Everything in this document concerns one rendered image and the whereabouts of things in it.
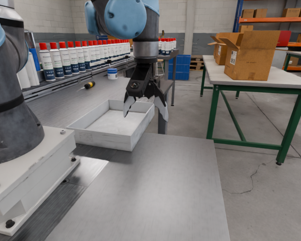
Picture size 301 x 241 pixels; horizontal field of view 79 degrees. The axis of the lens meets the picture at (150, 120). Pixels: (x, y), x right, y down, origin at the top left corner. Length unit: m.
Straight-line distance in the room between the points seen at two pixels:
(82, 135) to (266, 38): 1.51
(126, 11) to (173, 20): 7.66
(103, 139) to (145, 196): 0.22
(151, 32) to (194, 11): 7.41
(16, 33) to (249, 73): 1.58
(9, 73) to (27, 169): 0.17
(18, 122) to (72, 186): 0.17
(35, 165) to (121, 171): 0.18
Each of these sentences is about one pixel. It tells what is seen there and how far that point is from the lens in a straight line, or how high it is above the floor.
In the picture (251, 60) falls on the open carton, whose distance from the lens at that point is 1.74.
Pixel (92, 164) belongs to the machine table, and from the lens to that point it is 0.49.
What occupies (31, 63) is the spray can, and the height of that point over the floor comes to 0.99.
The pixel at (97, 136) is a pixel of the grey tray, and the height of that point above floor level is 0.86.
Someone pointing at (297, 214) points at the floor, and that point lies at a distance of 1.75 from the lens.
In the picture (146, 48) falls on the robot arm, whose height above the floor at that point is 1.09.
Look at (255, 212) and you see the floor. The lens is 1.61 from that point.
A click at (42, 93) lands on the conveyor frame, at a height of 0.84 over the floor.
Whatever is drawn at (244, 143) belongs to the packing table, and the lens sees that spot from 1.97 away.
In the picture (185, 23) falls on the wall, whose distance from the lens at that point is 7.97.
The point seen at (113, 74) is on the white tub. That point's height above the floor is 0.86.
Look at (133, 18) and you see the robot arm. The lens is 0.38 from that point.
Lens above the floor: 1.12
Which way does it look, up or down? 25 degrees down
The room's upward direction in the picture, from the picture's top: straight up
